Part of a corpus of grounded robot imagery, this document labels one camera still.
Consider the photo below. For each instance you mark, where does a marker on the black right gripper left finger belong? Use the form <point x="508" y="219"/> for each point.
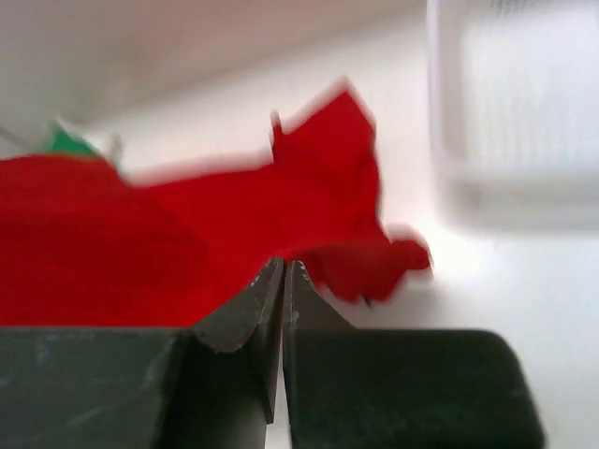
<point x="210" y="385"/>

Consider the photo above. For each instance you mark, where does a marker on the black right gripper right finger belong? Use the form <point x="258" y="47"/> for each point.
<point x="349" y="387"/>

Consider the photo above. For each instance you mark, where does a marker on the red t shirt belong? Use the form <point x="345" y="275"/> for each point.
<point x="80" y="246"/>

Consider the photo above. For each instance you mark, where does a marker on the green t shirt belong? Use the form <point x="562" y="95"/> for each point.
<point x="60" y="140"/>

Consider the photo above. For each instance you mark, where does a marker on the white t shirt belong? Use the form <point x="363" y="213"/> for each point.
<point x="110" y="149"/>

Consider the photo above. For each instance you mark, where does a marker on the white plastic basket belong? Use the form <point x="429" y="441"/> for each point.
<point x="513" y="89"/>

